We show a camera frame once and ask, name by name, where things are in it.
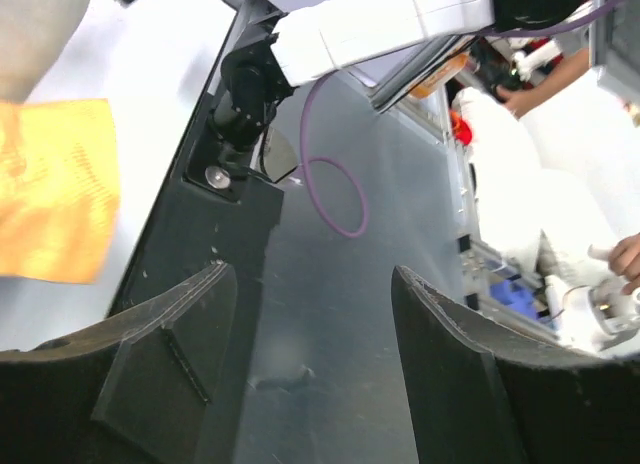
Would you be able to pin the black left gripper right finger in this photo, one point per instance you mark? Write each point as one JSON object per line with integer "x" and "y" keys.
{"x": 480, "y": 392}

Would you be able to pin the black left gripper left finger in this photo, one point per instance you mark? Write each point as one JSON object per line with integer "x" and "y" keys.
{"x": 133, "y": 388}

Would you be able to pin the blue yellow Mickey pillowcase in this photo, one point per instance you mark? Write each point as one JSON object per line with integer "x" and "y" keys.
{"x": 60, "y": 189}

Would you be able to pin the white pillow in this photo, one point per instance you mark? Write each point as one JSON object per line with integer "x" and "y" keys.
{"x": 33, "y": 35}

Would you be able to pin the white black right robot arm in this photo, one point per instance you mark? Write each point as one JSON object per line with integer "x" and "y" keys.
{"x": 280, "y": 52}

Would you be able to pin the person's bare hand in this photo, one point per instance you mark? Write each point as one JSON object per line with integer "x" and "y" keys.
{"x": 624, "y": 261}

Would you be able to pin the white handheld device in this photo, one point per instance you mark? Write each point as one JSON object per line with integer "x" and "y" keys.
{"x": 588, "y": 309}

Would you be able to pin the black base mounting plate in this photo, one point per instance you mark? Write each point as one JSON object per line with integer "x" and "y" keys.
{"x": 212, "y": 208}

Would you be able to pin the person in white clothing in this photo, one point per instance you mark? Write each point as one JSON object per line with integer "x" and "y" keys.
{"x": 518, "y": 203}

